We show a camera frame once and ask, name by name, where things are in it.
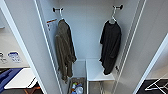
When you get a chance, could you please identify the yellowish packet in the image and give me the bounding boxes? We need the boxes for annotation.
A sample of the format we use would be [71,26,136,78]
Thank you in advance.
[70,82,77,91]

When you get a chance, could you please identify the white wardrobe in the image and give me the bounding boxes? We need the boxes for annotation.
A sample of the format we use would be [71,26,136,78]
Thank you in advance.
[33,0,148,94]

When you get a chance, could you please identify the black shirt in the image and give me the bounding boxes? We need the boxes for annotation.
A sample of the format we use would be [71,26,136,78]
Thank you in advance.
[99,20,123,76]

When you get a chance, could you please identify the grey and white wall label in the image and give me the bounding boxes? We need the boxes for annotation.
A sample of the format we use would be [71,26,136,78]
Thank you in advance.
[0,52,8,65]

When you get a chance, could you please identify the orange and white warning sticker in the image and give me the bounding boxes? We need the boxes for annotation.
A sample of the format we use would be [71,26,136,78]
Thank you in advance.
[45,17,59,32]

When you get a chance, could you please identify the white and blue bottle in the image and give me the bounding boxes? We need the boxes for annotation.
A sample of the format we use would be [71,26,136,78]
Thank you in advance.
[74,84,85,94]

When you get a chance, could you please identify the black wardrobe hook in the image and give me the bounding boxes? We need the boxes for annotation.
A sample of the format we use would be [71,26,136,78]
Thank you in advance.
[52,7,65,14]
[112,3,125,11]

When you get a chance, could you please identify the olive jacket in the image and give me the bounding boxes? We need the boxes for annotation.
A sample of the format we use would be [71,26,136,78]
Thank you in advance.
[54,18,78,83]

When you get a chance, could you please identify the blue cloth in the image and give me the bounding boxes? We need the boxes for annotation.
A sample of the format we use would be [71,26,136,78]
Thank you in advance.
[0,68,23,93]

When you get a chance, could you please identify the white hanger under olive jacket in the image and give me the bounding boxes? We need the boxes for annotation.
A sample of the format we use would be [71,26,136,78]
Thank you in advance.
[57,8,66,22]

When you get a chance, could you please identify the blue and white wall label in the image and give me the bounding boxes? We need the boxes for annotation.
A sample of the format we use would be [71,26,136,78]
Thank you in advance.
[7,50,22,64]

